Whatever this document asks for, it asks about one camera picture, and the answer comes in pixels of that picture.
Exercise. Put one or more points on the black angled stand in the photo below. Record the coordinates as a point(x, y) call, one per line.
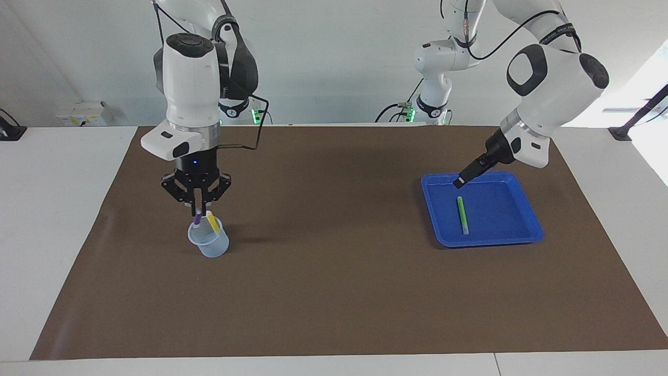
point(621, 133)

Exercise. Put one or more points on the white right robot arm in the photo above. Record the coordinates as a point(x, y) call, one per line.
point(190, 89)

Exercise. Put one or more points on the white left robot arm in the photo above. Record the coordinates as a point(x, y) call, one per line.
point(553, 89)

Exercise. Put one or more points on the green lit base connector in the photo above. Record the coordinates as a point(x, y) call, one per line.
point(255, 116)
point(410, 112)

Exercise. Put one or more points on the yellow marker pen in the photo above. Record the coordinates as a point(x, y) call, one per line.
point(213, 222)

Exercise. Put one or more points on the blue plastic tray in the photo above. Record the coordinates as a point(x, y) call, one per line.
point(501, 214)

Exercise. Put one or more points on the green marker pen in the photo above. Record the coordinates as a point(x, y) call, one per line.
point(462, 214)

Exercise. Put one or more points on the white wall socket box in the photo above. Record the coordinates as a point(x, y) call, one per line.
point(83, 114)

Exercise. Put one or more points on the brown table mat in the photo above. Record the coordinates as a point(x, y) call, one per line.
point(339, 287)

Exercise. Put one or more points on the clear plastic cup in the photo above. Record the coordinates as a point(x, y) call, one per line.
point(214, 249)

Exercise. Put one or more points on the purple marker pen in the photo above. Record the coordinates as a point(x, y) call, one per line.
point(197, 216)

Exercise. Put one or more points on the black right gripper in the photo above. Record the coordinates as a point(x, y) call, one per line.
point(197, 167)

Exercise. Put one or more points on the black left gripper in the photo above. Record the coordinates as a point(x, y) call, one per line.
point(502, 147)

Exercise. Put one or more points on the black table clamp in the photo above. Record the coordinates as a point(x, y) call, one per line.
point(13, 133)

